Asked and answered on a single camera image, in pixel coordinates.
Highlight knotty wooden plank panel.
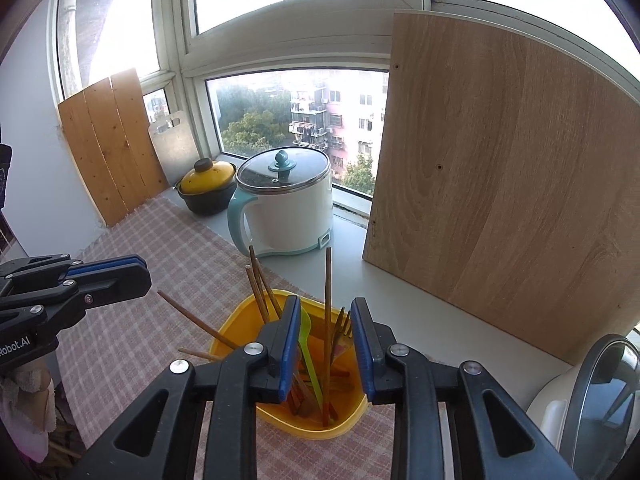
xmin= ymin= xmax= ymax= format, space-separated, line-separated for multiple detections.
xmin=57 ymin=67 xmax=170 ymax=228

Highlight black cooking pot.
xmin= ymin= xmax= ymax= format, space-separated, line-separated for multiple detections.
xmin=176 ymin=180 xmax=238 ymax=217

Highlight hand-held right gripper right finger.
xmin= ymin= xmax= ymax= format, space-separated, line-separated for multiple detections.
xmin=350 ymin=297 xmax=581 ymax=480

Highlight pink plaid cloth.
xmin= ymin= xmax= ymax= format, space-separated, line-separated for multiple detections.
xmin=52 ymin=192 xmax=401 ymax=480

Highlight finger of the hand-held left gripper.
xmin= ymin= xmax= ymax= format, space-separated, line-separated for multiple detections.
xmin=0 ymin=263 xmax=152 ymax=330
xmin=0 ymin=254 xmax=147 ymax=282

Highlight wooden chopstick red end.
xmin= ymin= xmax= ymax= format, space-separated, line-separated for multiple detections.
xmin=244 ymin=265 xmax=271 ymax=325
xmin=249 ymin=245 xmax=283 ymax=320
xmin=320 ymin=246 xmax=335 ymax=428
xmin=157 ymin=290 xmax=242 ymax=351
xmin=178 ymin=346 xmax=224 ymax=362

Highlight green plastic spoon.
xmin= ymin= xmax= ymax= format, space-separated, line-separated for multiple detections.
xmin=298 ymin=305 xmax=326 ymax=413

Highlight yellow pot lid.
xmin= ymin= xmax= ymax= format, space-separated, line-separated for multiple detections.
xmin=179 ymin=158 xmax=237 ymax=195

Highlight white cutting board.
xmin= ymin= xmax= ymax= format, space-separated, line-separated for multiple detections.
xmin=148 ymin=111 xmax=198 ymax=187

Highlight metal fork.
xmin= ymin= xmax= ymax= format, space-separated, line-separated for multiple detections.
xmin=330 ymin=306 xmax=355 ymax=366

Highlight white window frame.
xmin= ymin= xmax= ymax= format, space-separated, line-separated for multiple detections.
xmin=50 ymin=0 xmax=640 ymax=211

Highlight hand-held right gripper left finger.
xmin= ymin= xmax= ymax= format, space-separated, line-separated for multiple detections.
xmin=70 ymin=295 xmax=302 ymax=480

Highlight person's left hand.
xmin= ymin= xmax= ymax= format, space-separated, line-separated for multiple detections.
xmin=0 ymin=362 xmax=57 ymax=463

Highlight white teal electric pot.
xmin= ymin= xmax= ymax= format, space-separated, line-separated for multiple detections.
xmin=227 ymin=172 xmax=335 ymax=259

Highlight apartment buildings outside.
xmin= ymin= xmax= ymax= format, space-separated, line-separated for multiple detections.
xmin=287 ymin=72 xmax=388 ymax=196

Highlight glass lid teal knob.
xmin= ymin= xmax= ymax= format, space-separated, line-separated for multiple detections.
xmin=236 ymin=149 xmax=332 ymax=198

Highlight yellow plastic container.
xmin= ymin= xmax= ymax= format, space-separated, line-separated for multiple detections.
xmin=209 ymin=290 xmax=370 ymax=440

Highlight large light wood board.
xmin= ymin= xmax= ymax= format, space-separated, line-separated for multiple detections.
xmin=362 ymin=10 xmax=640 ymax=367

